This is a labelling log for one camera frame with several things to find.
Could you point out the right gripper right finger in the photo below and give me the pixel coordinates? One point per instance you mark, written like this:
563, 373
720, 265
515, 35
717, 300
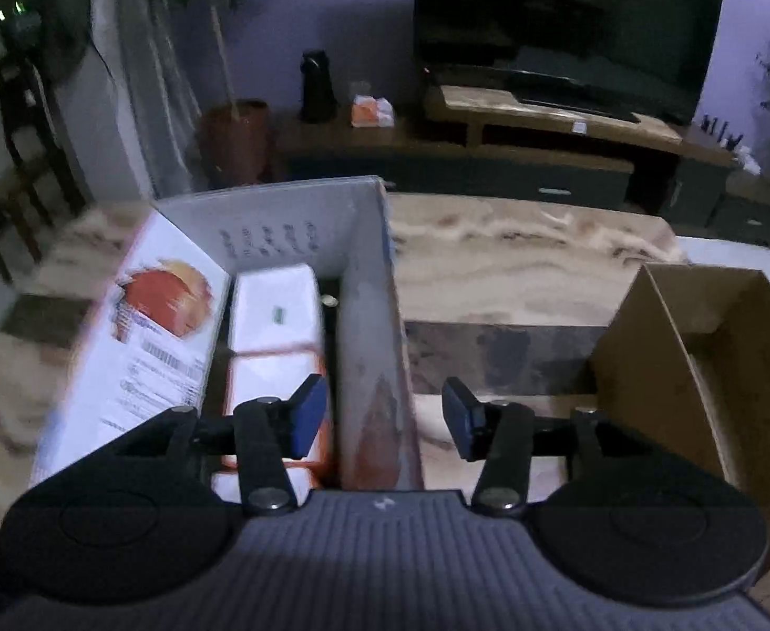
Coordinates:
498, 435

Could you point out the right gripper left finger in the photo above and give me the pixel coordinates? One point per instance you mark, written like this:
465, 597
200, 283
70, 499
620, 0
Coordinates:
269, 430

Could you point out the brown cardboard box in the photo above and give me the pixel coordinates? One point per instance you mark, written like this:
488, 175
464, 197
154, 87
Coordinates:
686, 360

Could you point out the white apple cardboard box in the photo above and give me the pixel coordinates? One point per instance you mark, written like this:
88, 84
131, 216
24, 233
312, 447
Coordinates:
148, 340

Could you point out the potted ficus tree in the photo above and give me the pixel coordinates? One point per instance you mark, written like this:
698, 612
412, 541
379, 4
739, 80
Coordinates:
233, 139

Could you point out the wooden TV stand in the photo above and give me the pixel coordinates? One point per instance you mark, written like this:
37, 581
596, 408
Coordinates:
485, 143

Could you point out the dark wooden chair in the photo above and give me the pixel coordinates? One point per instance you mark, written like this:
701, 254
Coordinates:
29, 150

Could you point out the small tissue pack on stand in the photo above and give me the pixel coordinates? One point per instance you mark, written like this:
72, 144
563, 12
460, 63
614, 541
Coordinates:
372, 112

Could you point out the black television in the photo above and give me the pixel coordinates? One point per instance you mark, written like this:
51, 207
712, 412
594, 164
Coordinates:
624, 59

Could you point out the black standing fan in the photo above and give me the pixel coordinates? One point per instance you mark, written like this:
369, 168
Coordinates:
45, 42

